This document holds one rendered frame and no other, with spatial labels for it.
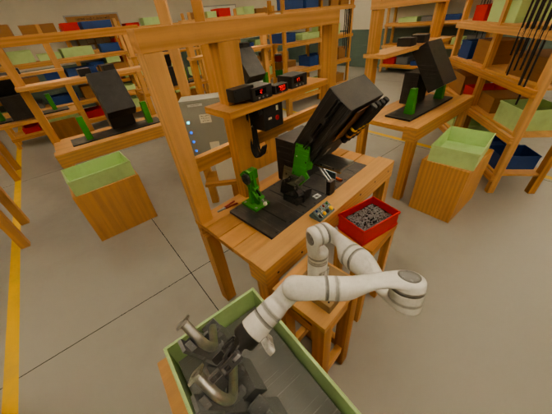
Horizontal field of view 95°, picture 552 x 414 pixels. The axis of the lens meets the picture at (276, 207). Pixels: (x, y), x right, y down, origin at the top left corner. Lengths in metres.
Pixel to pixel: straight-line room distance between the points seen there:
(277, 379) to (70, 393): 1.73
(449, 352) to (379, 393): 0.59
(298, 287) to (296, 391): 0.51
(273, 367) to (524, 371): 1.77
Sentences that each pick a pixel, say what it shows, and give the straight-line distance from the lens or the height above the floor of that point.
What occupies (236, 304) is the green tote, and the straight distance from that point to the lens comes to 1.21.
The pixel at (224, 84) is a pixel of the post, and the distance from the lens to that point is 1.59.
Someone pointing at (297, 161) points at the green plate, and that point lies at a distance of 1.69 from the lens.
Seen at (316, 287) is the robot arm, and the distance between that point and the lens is 0.73.
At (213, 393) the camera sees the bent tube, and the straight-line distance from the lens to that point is 0.86.
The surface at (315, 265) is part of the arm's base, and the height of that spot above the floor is 1.04.
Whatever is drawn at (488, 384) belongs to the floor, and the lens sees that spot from 2.33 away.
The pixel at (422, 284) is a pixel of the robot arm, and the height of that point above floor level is 1.34.
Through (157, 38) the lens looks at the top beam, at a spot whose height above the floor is 1.90.
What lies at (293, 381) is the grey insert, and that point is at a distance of 1.14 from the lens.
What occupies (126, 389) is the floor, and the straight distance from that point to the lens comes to 2.35.
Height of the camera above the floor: 1.93
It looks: 37 degrees down
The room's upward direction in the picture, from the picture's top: 6 degrees counter-clockwise
